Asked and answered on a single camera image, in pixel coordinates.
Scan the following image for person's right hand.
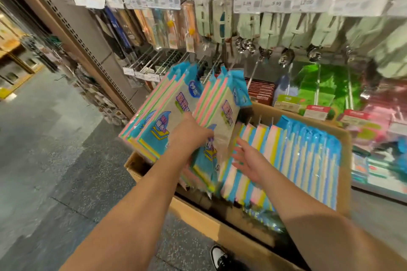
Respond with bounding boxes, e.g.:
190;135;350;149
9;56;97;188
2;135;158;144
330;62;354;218
231;138;277;187

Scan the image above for person's left hand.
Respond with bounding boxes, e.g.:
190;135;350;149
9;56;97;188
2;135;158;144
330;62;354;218
167;113;216;162

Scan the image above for colourful sponge packets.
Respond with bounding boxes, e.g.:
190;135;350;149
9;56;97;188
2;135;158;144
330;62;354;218
117;61;344;211

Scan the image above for brown cardboard box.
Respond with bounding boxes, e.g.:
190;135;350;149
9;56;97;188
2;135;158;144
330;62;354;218
124;102;354;271

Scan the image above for person's right forearm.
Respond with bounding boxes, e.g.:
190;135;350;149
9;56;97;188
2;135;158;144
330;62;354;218
261;175;407;271

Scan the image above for person's black shoe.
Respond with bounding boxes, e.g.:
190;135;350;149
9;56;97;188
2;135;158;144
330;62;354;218
210;245;245;271

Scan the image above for background shelf with yellow ledges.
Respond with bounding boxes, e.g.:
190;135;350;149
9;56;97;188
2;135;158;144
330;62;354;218
0;14;45;100

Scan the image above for hanging green packets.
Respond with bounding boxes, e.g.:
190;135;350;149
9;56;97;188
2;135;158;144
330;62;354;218
273;63;363;122

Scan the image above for row of hanging dark utensils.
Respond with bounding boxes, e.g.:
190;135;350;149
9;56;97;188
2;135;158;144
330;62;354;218
19;1;131;129

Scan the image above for pink goods pile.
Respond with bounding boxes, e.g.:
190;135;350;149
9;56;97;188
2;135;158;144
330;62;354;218
340;86;407;186

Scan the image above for row of white price tags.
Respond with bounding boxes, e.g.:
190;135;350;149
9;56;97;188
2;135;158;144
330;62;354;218
71;0;407;17

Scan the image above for grey chopstick display rack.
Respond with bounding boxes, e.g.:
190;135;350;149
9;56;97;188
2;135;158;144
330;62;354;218
13;0;407;205

